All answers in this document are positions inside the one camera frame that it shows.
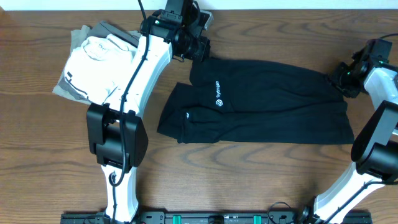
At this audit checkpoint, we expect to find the black polo shirt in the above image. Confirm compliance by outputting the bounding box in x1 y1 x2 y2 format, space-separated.
157 58 354 144

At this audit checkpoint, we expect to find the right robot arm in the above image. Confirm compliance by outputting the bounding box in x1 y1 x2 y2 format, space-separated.
298 36 397 224

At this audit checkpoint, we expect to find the dark grey folded garment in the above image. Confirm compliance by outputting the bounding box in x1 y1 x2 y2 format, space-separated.
57 21 144 106

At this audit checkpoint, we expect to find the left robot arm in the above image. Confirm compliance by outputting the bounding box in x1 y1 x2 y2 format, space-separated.
79 0 213 223

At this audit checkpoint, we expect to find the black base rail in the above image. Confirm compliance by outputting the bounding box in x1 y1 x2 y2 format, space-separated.
60 210 373 224

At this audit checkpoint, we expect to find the white folded shirt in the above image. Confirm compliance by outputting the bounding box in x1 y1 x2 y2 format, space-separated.
65 34 137 105

